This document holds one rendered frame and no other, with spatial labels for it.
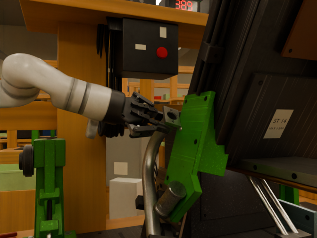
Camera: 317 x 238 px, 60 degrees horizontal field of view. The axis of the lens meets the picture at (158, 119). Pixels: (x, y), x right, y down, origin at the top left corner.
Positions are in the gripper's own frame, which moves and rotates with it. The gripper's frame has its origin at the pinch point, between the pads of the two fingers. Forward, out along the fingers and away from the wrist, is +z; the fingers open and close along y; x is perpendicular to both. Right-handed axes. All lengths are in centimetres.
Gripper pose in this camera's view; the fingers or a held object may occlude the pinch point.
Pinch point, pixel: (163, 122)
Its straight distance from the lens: 64.6
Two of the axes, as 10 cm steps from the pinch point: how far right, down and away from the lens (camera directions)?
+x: -4.4, 6.7, 6.0
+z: 9.0, 2.7, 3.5
